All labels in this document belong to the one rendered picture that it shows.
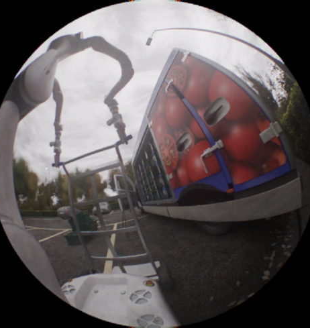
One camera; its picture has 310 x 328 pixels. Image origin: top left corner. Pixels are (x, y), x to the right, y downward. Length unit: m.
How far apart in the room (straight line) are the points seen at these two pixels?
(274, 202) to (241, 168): 0.39
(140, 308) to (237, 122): 1.13
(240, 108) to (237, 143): 0.26
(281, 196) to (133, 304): 0.95
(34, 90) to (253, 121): 1.00
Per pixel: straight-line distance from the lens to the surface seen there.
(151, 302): 0.52
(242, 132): 0.80
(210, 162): 0.93
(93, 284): 0.80
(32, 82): 0.35
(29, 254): 0.24
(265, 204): 0.88
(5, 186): 0.28
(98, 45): 0.71
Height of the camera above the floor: 0.80
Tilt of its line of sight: 17 degrees up
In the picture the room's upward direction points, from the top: 17 degrees counter-clockwise
